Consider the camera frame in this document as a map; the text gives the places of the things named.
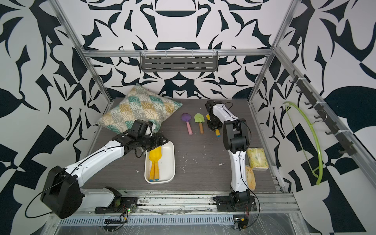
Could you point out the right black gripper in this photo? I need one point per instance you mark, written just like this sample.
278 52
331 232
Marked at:
213 127

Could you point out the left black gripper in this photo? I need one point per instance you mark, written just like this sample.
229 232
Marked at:
157 143

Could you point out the green shovel wooden handle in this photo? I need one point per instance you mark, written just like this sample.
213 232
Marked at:
199 118

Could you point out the yellow shovel blue tip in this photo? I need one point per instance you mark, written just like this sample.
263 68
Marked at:
154 156

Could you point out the white storage box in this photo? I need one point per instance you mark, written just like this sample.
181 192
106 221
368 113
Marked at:
166 165

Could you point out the purple shovel pink handle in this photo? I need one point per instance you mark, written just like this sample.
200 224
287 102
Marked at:
186 118

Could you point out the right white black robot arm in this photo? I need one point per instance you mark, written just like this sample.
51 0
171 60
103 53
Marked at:
236 139

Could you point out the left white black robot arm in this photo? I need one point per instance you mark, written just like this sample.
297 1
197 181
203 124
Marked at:
63 192

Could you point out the patterned teal yellow pillow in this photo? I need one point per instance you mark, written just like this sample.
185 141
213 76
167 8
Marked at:
141 104

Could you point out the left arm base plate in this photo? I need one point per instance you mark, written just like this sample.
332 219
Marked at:
119 205

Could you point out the grey slotted wall shelf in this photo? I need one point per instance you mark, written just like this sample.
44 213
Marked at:
179 61

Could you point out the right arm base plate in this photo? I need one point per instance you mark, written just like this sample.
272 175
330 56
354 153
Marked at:
224 204

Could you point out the white slotted cable duct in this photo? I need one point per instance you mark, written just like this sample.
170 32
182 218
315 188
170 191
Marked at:
148 220

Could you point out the black hook rail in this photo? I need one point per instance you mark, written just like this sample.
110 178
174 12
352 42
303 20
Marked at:
323 115

